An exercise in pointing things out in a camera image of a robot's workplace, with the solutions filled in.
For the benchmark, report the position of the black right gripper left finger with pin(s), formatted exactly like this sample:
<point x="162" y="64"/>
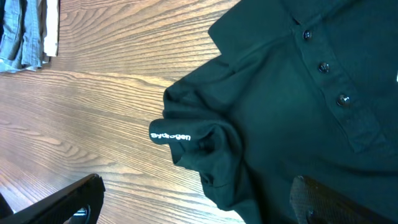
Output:
<point x="80" y="202"/>

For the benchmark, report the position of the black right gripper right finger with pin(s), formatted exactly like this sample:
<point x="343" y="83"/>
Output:
<point x="315" y="203"/>

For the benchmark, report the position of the black polo shirt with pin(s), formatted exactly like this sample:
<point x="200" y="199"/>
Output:
<point x="301" y="87"/>

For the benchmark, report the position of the white folded garment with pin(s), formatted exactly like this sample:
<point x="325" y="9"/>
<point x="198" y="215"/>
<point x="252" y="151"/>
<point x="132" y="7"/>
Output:
<point x="51" y="28"/>

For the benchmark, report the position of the grey folded garment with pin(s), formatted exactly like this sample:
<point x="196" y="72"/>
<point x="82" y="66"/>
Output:
<point x="22" y="29"/>

